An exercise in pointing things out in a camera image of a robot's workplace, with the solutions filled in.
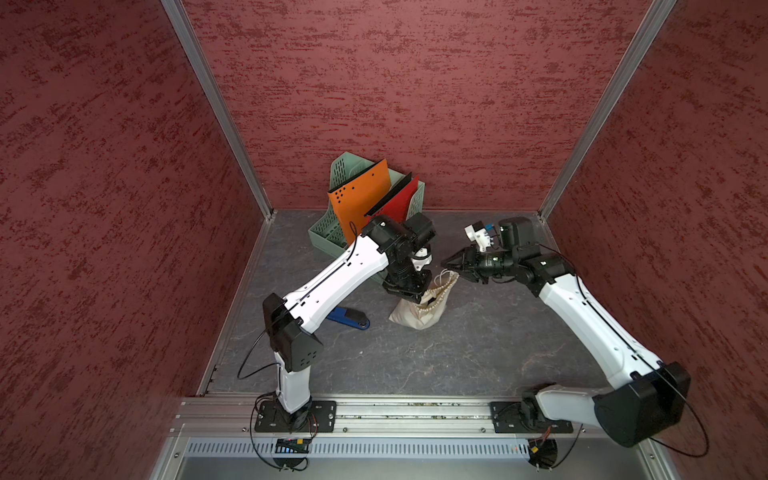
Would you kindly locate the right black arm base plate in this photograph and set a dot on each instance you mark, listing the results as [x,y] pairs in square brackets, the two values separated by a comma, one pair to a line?
[524,417]

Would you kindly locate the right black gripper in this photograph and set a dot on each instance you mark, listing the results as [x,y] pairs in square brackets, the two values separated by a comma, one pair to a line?
[468,263]

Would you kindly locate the blue black stapler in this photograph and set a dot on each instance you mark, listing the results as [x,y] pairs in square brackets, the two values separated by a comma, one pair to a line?
[349,317]

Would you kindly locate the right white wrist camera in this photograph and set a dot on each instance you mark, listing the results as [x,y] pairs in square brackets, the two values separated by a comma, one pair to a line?
[481,235]

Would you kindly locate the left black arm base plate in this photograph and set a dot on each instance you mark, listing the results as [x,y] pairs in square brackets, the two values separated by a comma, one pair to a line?
[315,417]

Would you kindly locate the red folder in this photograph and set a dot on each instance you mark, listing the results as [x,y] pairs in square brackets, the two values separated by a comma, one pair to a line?
[395,204]

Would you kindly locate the right aluminium corner post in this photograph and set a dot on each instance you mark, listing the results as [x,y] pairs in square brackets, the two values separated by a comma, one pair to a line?
[647,31]

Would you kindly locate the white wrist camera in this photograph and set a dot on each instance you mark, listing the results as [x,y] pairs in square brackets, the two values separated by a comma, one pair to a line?
[481,235]
[421,258]

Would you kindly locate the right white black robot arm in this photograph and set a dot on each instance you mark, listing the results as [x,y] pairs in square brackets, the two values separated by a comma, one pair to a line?
[644,395]

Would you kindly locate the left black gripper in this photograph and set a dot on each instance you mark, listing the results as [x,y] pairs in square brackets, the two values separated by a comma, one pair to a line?
[412,292]

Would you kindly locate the orange folder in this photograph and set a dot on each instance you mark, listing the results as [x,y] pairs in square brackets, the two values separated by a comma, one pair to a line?
[356,186]

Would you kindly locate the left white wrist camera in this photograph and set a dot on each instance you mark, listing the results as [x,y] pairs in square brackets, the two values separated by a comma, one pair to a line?
[421,258]

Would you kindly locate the left aluminium corner post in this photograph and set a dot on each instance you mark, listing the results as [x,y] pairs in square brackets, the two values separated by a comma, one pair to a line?
[193,50]

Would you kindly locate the aluminium corner post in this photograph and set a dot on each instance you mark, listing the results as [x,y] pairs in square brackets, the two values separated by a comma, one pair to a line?
[647,31]
[193,50]

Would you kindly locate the beige drawstring cloth bag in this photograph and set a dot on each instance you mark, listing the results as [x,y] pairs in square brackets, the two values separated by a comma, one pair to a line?
[419,316]

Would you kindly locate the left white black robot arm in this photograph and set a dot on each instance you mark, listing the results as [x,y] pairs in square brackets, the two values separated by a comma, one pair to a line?
[399,250]

